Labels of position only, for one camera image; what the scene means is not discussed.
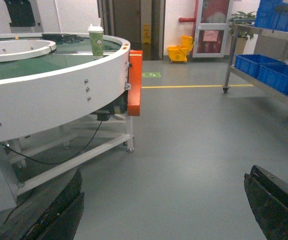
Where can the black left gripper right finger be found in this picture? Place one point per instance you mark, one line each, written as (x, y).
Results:
(268, 199)

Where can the steel wheeled cart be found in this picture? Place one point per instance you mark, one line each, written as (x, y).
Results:
(273, 43)

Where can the green paper coffee cup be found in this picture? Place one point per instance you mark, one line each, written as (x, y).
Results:
(96, 34)

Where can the orange guard panel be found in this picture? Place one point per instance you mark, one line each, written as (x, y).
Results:
(135, 80)

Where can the white round conveyor table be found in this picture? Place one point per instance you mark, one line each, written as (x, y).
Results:
(59, 107)

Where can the yellow mop bucket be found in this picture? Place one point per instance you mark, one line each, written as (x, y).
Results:
(180, 52)

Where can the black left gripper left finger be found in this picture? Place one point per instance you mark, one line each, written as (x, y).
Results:
(53, 212)

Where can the yellow wet floor sign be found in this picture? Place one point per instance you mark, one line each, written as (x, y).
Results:
(146, 34)

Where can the red fire cabinet door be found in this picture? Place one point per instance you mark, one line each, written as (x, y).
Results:
(211, 28)

